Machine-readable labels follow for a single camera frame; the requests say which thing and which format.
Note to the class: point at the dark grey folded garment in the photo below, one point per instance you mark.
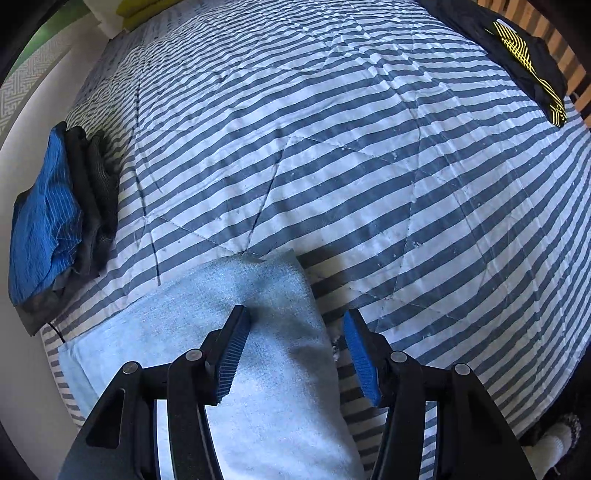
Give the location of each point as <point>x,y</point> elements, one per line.
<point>94,207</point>

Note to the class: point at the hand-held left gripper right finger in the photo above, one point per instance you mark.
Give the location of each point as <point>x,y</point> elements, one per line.
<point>362,360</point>

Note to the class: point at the light blue denim pants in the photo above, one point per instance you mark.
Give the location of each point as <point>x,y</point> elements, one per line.
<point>277,369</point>

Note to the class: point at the blue striped folded garment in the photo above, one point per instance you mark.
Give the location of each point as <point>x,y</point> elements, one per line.
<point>44,230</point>

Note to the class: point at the black yellow striped garment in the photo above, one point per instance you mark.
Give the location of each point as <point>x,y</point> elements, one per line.
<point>521,50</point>

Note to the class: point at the blue white striped quilt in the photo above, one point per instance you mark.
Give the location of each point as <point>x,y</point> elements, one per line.
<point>346,161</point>

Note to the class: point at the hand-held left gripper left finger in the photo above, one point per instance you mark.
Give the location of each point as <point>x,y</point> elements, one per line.
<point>231,360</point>

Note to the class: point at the patterned wall poster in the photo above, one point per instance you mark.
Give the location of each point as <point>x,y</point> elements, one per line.
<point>27,87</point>

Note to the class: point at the foot in white sock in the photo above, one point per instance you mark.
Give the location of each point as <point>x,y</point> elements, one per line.
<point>556,438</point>

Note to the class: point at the green floral folded blanket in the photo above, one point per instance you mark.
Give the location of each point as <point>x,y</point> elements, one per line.
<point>138,11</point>

